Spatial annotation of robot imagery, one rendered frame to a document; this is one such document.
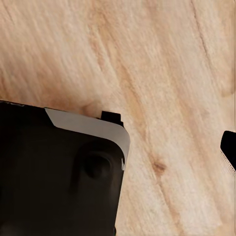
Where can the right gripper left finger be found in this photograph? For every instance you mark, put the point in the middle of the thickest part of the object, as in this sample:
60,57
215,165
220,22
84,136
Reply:
12,146

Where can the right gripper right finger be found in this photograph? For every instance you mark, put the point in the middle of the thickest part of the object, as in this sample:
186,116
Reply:
228,146

